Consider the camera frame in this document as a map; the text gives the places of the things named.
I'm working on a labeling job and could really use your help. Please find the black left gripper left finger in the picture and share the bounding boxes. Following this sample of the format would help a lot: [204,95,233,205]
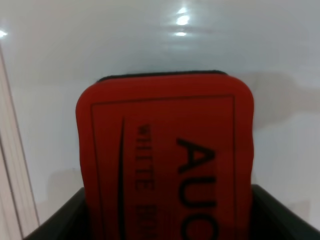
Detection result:
[25,187,91,240]

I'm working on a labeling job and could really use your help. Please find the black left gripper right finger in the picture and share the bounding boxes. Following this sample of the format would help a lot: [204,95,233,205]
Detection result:
[249,184,320,240]

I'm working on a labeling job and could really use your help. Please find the red whiteboard eraser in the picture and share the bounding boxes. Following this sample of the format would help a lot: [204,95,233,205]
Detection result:
[76,72,254,240]

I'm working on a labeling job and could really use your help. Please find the white aluminium-framed whiteboard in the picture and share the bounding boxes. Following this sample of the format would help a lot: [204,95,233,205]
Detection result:
[0,0,320,228]

